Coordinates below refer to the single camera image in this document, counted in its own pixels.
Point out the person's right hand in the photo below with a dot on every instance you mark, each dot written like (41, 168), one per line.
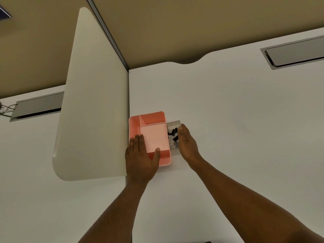
(188, 149)

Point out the person's left hand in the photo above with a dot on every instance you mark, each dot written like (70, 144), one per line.
(140, 164)

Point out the person's right thumb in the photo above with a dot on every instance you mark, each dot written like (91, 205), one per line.
(179, 137)

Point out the person's left middle finger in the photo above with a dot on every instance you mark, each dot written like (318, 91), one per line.
(136, 145)

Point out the person's left thumb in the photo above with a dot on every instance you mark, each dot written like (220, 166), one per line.
(157, 155)

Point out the clear plastic box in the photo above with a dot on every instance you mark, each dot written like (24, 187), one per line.
(174, 123)

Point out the pink plastic organizer tray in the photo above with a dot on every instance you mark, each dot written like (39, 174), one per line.
(155, 135)

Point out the person's left forearm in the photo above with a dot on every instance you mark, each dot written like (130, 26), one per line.
(119, 212)

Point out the person's right forearm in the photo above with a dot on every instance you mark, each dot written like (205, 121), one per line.
(243, 207)

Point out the pile of black binder clips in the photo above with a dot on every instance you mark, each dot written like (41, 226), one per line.
(172, 135)

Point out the white desk divider panel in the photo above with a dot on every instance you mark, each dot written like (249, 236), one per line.
(93, 106)

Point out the grey aluminium partition rail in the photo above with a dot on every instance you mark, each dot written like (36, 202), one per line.
(108, 32)

